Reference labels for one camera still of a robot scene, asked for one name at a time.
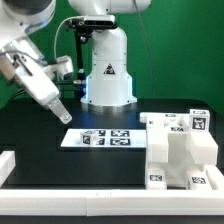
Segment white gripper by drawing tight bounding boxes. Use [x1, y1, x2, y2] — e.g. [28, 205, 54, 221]
[15, 58, 72, 124]

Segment white chair back frame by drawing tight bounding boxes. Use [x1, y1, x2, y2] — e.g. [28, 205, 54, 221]
[140, 112, 218, 165]

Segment white chair seat tray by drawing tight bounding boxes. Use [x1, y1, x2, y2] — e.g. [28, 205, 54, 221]
[146, 133, 208, 188]

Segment white tagged cube nut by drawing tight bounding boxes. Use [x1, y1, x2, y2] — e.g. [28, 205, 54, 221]
[189, 109, 210, 132]

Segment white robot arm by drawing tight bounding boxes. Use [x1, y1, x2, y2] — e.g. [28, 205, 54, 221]
[0, 0, 152, 124]

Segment white fiducial tag sheet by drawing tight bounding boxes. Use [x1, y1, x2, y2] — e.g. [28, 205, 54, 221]
[61, 129, 146, 148]

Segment white left fence piece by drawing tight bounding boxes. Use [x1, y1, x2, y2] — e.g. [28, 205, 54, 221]
[0, 151, 16, 187]

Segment white front fence bar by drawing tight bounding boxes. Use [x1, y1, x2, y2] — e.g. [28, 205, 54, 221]
[0, 189, 224, 216]

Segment black cables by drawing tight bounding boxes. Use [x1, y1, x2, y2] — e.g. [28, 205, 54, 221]
[8, 79, 87, 103]

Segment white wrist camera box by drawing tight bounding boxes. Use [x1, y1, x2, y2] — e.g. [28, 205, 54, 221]
[44, 54, 75, 82]

